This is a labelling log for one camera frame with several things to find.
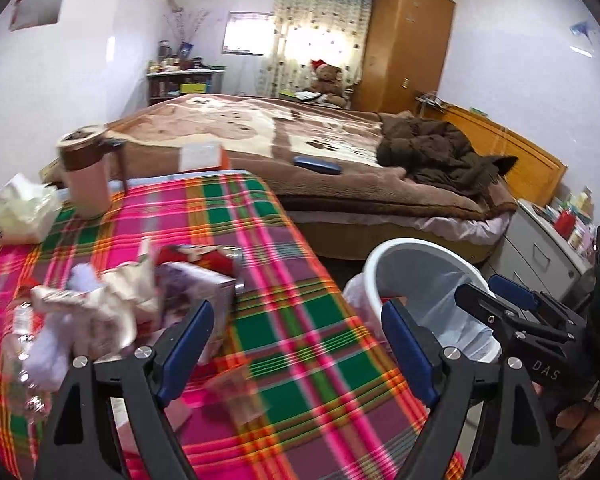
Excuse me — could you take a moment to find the white plastic tissue pack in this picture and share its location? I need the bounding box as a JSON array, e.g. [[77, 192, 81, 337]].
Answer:
[[0, 172, 64, 246]]

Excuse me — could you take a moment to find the beige paper wrapper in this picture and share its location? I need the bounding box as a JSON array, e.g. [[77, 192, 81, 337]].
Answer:
[[30, 259, 162, 352]]

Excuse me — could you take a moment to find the patterned window curtain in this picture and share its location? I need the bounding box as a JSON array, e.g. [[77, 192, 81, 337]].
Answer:
[[257, 0, 379, 99]]

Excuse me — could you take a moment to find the brown padded jacket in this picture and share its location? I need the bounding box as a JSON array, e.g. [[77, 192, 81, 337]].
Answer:
[[377, 112, 519, 199]]

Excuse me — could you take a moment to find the clear plastic bottle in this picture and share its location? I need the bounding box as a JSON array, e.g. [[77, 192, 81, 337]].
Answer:
[[0, 300, 52, 423]]

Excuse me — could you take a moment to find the pink cardboard box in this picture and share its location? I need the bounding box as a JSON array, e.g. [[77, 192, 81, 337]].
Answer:
[[112, 394, 197, 461]]

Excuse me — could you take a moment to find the red drink can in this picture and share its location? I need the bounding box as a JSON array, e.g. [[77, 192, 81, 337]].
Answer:
[[157, 243, 246, 295]]

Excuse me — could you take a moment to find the bed with brown blanket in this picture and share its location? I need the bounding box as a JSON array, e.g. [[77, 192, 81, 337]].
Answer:
[[41, 93, 519, 222]]

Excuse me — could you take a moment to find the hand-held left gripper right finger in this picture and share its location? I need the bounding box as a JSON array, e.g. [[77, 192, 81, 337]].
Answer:
[[381, 299, 556, 480]]

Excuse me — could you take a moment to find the orange tissue box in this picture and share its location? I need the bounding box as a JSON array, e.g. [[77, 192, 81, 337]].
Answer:
[[179, 141, 231, 174]]

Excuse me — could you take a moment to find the blue glasses case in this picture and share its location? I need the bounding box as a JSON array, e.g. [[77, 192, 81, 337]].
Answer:
[[293, 155, 342, 175]]

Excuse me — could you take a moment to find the pink tumbler with brown lid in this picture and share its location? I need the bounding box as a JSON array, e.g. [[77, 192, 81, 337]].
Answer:
[[56, 124, 131, 219]]

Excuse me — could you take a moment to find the white round trash bin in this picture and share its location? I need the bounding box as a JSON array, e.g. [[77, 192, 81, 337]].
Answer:
[[362, 240, 503, 366]]

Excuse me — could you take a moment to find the brown teddy bear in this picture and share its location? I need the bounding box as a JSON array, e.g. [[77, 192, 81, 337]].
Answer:
[[307, 58, 349, 109]]

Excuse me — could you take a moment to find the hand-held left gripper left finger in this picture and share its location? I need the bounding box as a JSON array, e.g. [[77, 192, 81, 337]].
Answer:
[[34, 300, 216, 480]]

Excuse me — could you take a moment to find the wooden wardrobe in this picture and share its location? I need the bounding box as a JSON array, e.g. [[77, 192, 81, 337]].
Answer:
[[352, 0, 456, 114]]

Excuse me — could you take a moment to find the cluttered storage shelf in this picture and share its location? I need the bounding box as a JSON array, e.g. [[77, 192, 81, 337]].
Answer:
[[145, 66, 227, 107]]

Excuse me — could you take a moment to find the white knitted cloth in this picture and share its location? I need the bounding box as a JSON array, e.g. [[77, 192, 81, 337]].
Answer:
[[29, 327, 78, 393]]

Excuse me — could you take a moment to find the clear plastic bin liner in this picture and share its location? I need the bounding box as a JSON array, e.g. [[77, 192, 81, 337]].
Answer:
[[342, 259, 502, 363]]

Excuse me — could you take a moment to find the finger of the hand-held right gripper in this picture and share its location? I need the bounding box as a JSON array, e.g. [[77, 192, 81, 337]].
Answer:
[[454, 283, 533, 348], [489, 274, 588, 328]]

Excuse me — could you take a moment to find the small wall window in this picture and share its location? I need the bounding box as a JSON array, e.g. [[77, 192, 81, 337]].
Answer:
[[222, 11, 275, 56]]

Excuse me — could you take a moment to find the white power strip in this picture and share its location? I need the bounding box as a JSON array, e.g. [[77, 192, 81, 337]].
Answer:
[[414, 92, 452, 111]]

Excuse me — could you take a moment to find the plaid pink green tablecloth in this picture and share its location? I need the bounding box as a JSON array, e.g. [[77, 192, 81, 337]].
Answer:
[[0, 170, 465, 480]]

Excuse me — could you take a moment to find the person's right forearm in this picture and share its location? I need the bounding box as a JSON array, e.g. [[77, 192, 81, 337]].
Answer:
[[562, 412, 600, 480]]

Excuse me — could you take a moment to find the person's right hand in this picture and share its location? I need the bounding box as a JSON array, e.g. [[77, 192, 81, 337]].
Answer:
[[555, 400, 600, 443]]

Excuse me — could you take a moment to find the dried branch bouquet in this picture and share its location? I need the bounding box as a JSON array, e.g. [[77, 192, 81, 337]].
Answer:
[[162, 7, 211, 59]]

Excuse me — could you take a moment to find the red jar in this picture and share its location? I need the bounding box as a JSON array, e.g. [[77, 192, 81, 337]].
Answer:
[[553, 207, 576, 241]]

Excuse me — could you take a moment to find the white drawer nightstand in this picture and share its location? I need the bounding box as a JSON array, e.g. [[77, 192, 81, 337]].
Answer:
[[500, 198, 599, 302]]

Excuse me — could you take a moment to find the purple printed carton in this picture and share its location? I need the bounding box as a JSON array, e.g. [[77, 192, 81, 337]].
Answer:
[[152, 262, 237, 361]]

